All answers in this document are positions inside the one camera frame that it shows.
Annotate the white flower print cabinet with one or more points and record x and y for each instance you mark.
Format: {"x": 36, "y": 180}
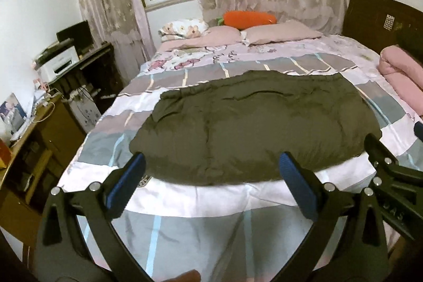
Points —
{"x": 84, "y": 113}

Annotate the black monitor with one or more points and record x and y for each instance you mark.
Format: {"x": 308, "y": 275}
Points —
{"x": 76, "y": 36}

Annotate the photo frame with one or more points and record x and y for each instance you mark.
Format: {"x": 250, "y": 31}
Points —
{"x": 13, "y": 113}

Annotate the pink pillow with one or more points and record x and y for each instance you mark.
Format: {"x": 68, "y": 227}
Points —
{"x": 281, "y": 32}
{"x": 205, "y": 37}

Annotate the orange box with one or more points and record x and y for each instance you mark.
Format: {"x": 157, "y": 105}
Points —
{"x": 5, "y": 154}

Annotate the white floral pillow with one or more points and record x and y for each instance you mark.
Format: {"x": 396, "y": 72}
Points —
{"x": 181, "y": 28}

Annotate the person's left hand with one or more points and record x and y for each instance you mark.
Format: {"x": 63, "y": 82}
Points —
{"x": 185, "y": 277}

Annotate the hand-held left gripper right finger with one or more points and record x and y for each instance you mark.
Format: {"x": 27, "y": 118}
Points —
{"x": 297, "y": 183}

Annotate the folded pink quilt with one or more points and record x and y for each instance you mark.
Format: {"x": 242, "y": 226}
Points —
{"x": 403, "y": 77}

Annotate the dark computer desk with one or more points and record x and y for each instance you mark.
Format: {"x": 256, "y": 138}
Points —
{"x": 102, "y": 70}

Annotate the white printer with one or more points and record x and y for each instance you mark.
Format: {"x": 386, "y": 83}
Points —
{"x": 59, "y": 64}

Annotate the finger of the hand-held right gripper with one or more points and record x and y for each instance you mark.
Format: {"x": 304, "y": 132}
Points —
{"x": 380, "y": 150}
{"x": 419, "y": 130}

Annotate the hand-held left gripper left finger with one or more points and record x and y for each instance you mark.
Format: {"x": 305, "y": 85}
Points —
{"x": 127, "y": 181}

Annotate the patchwork cartoon print bed sheet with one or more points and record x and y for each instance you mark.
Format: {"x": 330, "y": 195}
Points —
{"x": 205, "y": 235}

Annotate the dark wooden headboard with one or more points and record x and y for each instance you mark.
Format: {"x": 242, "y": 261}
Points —
{"x": 366, "y": 17}

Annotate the white sticker on headboard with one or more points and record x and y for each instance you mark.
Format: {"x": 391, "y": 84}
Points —
{"x": 389, "y": 22}

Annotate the orange carrot plush pillow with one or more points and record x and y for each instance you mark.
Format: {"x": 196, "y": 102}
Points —
{"x": 248, "y": 20}

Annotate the olive green hooded down jacket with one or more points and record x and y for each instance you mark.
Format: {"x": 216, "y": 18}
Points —
{"x": 251, "y": 130}

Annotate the brown wooden cabinet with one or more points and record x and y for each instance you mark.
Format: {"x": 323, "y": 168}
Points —
{"x": 39, "y": 153}

